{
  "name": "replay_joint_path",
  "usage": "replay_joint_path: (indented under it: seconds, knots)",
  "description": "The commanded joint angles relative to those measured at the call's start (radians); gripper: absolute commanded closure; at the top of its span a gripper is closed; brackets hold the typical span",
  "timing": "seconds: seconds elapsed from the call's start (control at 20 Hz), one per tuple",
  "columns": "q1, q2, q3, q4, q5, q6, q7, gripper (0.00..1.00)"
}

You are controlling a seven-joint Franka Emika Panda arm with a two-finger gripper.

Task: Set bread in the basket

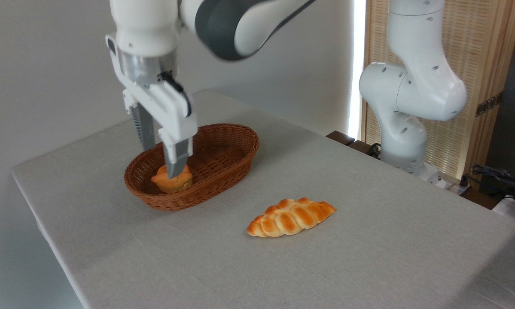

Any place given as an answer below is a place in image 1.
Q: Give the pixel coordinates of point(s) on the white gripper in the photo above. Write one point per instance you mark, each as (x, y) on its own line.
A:
(167, 107)

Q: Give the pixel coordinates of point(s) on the round knotted bread roll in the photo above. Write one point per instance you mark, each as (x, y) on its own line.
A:
(176, 184)

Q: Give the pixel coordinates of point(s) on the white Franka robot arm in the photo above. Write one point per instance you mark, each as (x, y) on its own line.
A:
(145, 25)

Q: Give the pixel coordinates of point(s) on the brown wicker oval basket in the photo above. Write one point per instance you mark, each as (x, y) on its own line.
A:
(223, 159)

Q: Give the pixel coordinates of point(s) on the long braided bread loaf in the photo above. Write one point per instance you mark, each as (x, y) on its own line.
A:
(289, 218)

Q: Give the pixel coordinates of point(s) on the dark wooden furniture edge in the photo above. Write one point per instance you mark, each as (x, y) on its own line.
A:
(347, 140)

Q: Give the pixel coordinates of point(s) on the grey tablecloth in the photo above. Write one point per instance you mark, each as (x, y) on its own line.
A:
(369, 257)

